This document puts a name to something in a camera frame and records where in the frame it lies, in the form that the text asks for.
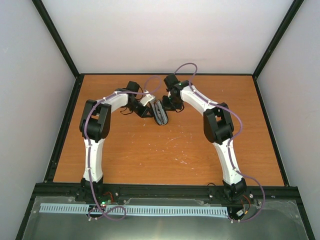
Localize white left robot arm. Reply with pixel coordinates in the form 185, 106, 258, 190
79, 81, 155, 202

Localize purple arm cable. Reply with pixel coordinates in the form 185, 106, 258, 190
173, 62, 266, 223
84, 75, 162, 222

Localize light blue slotted cable duct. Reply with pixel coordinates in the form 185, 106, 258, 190
39, 203, 229, 218

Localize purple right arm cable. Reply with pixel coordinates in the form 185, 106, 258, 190
173, 62, 266, 223

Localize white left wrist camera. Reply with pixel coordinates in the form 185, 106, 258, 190
139, 91, 156, 107

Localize brown translucent sunglasses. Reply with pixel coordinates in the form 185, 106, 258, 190
154, 100, 166, 125

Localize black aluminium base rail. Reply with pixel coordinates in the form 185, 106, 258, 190
33, 183, 300, 204

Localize black frame post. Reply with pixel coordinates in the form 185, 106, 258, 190
31, 0, 81, 78
252, 0, 306, 77

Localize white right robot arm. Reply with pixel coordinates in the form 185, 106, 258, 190
163, 73, 247, 202

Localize black left frame post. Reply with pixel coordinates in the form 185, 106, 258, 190
31, 0, 81, 78

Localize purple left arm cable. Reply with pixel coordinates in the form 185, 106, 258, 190
84, 75, 162, 222

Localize black checkered glasses case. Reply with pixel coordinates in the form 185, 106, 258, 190
150, 99, 169, 126

